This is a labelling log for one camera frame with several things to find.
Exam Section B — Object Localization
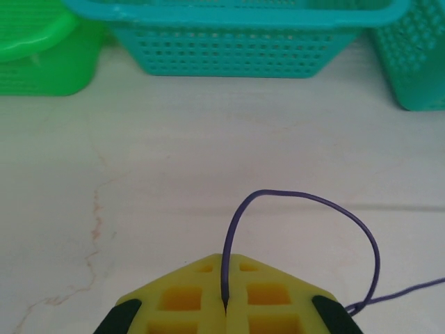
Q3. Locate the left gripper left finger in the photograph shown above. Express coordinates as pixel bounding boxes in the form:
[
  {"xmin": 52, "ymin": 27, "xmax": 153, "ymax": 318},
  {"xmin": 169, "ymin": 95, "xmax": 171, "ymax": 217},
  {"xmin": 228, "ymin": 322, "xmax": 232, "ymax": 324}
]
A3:
[{"xmin": 93, "ymin": 253, "xmax": 227, "ymax": 334}]

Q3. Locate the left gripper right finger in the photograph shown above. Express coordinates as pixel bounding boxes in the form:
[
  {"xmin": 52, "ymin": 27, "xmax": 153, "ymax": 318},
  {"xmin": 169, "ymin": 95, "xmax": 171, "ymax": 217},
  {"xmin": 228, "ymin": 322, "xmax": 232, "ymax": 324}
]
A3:
[{"xmin": 225, "ymin": 253, "xmax": 362, "ymax": 334}]

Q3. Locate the thin purple cable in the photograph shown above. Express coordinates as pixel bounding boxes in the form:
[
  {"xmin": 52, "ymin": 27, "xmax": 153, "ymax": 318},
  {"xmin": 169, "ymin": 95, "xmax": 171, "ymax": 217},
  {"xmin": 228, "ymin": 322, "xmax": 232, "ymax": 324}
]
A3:
[{"xmin": 220, "ymin": 189, "xmax": 445, "ymax": 316}]

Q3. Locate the green plastic basket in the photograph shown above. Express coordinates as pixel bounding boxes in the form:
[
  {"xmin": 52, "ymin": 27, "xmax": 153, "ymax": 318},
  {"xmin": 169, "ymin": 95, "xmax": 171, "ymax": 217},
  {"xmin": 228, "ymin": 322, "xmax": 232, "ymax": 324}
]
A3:
[{"xmin": 0, "ymin": 0, "xmax": 105, "ymax": 97}]

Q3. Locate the teal plastic basket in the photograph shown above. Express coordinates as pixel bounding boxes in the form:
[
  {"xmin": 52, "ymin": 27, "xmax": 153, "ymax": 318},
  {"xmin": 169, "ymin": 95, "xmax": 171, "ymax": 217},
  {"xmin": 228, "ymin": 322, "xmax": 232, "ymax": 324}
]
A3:
[
  {"xmin": 368, "ymin": 0, "xmax": 445, "ymax": 112},
  {"xmin": 62, "ymin": 0, "xmax": 410, "ymax": 79}
]

